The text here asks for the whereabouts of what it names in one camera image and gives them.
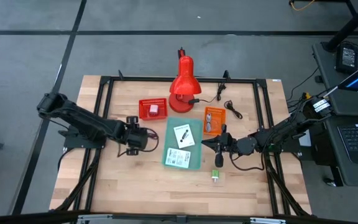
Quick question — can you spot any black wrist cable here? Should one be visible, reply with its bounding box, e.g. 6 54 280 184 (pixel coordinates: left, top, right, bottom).
228 151 266 172
118 126 160 158

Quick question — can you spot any black lamp power cord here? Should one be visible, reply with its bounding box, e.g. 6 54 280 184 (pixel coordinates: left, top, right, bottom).
178 82 227 105

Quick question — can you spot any black power adapter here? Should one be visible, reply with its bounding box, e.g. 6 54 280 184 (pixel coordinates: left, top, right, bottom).
336 43 358 75

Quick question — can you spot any white box with barcode labels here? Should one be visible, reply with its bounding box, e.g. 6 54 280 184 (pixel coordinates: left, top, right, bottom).
165 147 191 169

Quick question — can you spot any yellow cable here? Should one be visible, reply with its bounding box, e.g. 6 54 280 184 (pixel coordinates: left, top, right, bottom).
290 0 316 12

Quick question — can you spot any orange plastic basket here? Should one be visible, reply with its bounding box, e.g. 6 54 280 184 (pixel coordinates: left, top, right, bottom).
203 106 227 136

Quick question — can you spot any white box with black picture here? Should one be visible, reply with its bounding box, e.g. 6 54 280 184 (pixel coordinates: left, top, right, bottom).
173 124 196 149

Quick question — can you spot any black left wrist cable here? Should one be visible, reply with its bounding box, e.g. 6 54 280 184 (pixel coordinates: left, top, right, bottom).
118 126 160 158

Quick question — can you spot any red desk lamp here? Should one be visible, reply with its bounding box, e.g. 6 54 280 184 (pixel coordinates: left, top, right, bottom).
168 55 202 113

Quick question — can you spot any black aluminium table frame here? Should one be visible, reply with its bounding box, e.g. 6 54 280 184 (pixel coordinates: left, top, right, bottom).
53 70 312 218

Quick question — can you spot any red plastic basket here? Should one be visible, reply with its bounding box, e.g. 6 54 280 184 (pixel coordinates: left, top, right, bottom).
138 98 168 121

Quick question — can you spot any black desk leg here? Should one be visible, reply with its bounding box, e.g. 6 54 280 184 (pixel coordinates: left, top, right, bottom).
321 0 358 53

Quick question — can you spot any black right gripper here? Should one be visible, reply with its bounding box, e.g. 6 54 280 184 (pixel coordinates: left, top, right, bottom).
201 124 241 168

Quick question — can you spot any dark grey side desk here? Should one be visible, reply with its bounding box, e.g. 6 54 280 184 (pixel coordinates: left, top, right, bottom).
311 42 358 187

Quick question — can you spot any grey metal bracket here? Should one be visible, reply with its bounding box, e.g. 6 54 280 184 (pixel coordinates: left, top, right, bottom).
76 213 114 224
249 217 287 224

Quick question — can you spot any teal translucent plastic bin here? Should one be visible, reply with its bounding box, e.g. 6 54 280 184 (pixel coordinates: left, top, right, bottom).
161 116 204 170

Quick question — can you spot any white paper sheet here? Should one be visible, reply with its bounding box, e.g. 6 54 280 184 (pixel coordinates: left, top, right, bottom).
297 129 312 147

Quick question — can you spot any black front crossbar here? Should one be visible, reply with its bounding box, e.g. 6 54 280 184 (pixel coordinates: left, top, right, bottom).
0 210 358 224

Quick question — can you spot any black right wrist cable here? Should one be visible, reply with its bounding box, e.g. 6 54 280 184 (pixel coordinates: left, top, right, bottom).
228 151 266 172

